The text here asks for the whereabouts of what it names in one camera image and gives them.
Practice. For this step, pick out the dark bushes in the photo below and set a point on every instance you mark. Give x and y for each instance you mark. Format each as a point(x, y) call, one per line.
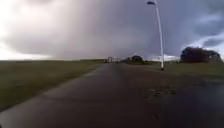
point(136, 59)

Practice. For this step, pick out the dark wet asphalt path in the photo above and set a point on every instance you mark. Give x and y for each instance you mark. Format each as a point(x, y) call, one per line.
point(116, 100)

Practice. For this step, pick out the pale street lamp pole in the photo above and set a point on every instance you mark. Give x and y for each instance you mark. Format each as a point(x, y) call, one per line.
point(160, 36)

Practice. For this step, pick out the green grass field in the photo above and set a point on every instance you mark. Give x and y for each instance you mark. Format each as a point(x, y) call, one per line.
point(36, 80)

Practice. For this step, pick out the green grass verge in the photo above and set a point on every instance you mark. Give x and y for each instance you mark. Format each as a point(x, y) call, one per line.
point(196, 69)

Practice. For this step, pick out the dark clump of trees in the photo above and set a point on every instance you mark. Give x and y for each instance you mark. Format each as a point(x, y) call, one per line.
point(199, 55)

